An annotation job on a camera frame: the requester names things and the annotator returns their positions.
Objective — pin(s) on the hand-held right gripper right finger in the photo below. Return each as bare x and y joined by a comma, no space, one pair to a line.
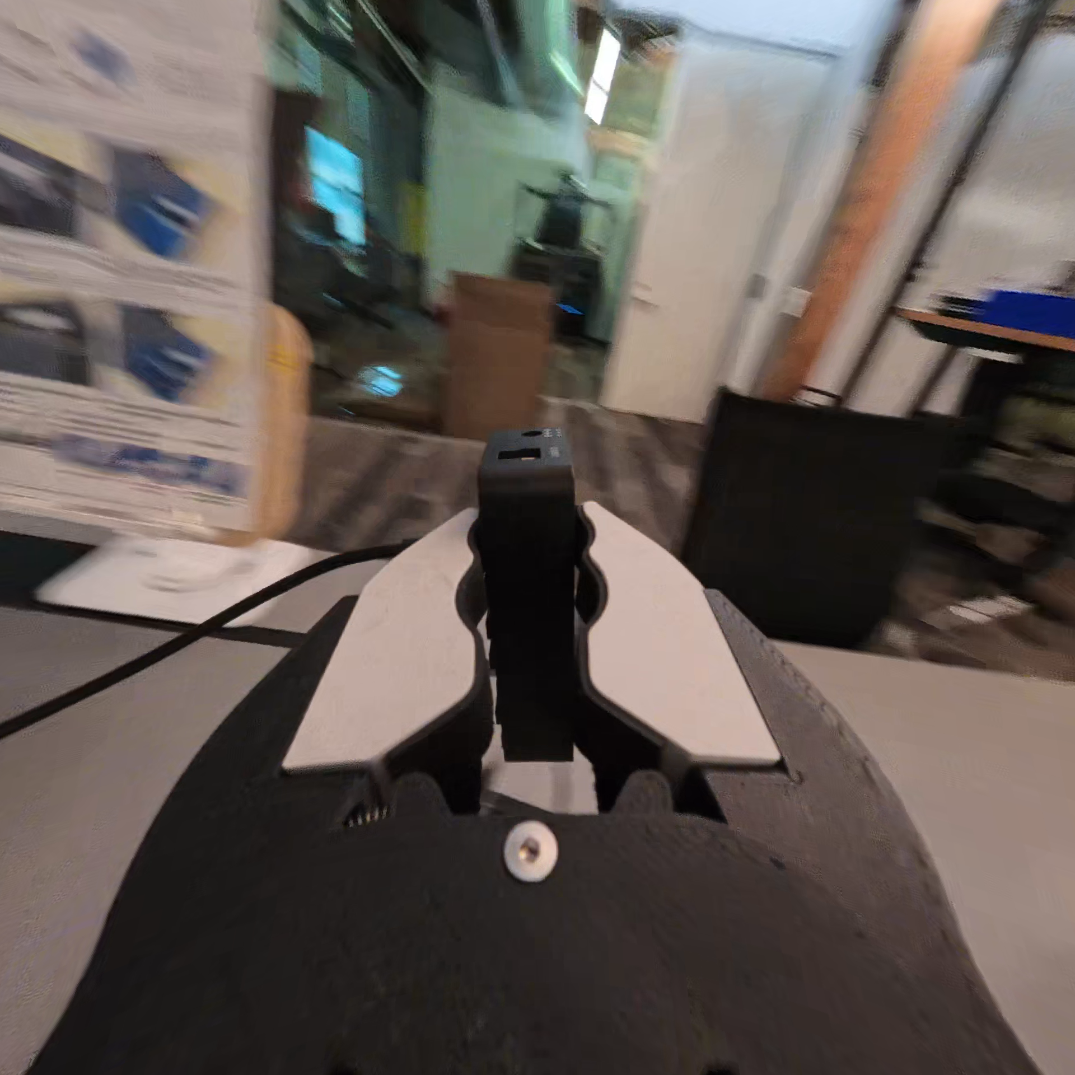
680,672

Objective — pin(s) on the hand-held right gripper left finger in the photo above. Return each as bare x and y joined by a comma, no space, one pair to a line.
395,672

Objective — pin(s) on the black USB hub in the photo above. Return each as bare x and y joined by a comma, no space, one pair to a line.
529,588

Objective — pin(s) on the black flat panel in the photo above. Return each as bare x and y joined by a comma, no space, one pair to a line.
806,521

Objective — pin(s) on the brown cardboard box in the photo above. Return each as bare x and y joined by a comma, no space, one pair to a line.
500,353

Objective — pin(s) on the white door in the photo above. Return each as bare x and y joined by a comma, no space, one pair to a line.
714,252

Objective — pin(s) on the brown office desk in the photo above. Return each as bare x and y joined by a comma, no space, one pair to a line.
983,332

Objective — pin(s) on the blue storage bin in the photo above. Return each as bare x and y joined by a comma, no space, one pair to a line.
1016,311

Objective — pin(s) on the printed instruction poster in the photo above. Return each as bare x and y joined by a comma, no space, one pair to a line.
126,252

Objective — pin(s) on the wooden post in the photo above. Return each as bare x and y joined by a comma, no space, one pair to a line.
882,193

